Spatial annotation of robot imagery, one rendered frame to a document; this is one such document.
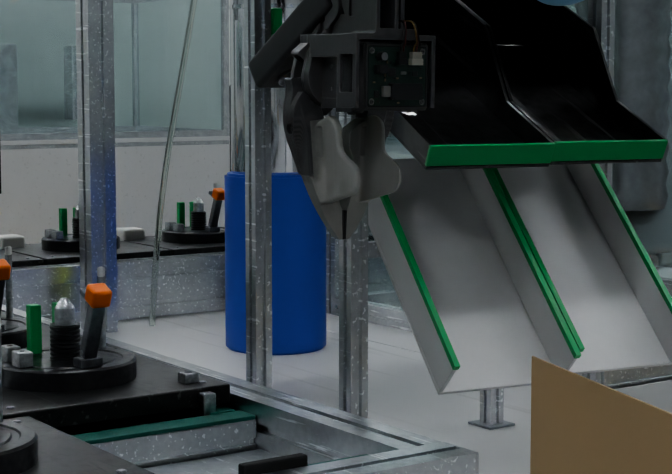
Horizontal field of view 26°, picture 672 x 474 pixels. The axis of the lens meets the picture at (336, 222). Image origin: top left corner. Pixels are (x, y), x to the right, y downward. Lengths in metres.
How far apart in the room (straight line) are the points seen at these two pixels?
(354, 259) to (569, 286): 0.23
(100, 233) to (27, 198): 7.85
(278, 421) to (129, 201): 9.21
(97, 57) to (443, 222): 1.06
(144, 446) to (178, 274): 1.25
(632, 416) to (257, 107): 0.85
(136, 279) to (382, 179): 1.51
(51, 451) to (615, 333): 0.58
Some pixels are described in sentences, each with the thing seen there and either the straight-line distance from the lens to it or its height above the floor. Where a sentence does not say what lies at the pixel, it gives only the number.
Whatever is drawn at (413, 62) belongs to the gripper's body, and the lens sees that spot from 1.04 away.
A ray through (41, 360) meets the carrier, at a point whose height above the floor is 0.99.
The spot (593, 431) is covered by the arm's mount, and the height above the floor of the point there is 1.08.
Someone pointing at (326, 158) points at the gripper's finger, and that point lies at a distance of 1.06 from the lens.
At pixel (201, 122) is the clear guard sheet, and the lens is 10.83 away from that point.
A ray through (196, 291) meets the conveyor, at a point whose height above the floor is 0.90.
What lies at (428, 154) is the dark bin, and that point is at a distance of 1.29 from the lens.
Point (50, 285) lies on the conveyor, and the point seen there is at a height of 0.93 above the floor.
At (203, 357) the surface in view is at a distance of 2.18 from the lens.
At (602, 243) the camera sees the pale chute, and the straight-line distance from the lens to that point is 1.54.
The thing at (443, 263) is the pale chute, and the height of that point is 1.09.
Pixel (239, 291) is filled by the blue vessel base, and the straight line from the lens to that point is 2.20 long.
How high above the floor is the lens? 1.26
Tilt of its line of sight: 5 degrees down
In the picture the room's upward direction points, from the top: straight up
